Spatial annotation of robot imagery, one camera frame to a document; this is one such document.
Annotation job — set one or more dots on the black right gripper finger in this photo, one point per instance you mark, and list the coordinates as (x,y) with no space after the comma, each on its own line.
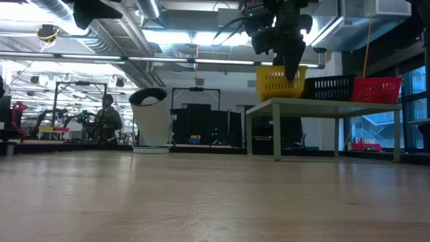
(297,55)
(285,57)

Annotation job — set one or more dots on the yellow plastic basket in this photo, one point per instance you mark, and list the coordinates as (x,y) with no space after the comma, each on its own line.
(272,89)

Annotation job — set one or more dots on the black plastic basket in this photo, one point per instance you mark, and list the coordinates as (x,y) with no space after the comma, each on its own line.
(329,88)

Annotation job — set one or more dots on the green perforated metal shelf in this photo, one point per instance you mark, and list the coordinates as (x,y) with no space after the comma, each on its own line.
(319,108)

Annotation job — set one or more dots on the red plastic basket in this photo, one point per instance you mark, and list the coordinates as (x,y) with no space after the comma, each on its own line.
(376,90)

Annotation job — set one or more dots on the background black robot arm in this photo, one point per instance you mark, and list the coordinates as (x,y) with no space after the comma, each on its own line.
(47,116)
(84,117)

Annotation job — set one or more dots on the long ceiling light strip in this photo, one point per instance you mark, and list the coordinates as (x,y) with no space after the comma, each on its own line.
(90,57)

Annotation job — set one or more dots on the black cabinet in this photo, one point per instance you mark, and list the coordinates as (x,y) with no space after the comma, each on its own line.
(201,117)

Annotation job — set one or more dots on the person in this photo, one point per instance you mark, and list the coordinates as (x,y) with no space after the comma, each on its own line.
(108,122)

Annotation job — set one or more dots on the red floor machine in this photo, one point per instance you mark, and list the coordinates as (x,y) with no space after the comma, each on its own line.
(366,147)

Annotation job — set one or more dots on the small blue yellow box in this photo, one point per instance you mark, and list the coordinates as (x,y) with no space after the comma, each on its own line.
(194,139)

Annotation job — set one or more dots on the white background table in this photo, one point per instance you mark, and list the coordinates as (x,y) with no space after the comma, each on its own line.
(53,132)

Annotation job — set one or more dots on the silver ceiling air duct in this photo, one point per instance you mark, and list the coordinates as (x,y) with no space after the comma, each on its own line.
(100,37)

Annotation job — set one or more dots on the black metal rig frame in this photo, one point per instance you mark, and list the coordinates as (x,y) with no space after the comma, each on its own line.
(196,89)
(80,83)

